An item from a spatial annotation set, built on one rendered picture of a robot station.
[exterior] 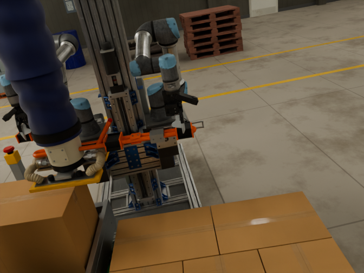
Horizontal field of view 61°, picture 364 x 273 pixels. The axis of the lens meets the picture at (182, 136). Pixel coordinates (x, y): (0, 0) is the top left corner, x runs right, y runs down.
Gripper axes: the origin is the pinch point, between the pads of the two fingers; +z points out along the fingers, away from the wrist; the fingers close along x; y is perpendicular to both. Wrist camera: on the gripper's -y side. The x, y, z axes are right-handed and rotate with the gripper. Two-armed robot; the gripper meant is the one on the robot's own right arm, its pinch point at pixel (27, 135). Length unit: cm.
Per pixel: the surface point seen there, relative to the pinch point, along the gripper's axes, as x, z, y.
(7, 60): -36, -48, 25
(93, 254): -40, 59, 31
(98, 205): 5, 60, 24
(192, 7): 1088, 54, 170
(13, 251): -46, 42, -5
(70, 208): -36, 29, 26
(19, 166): 20.5, 30.9, -25.5
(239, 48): 601, 115, 242
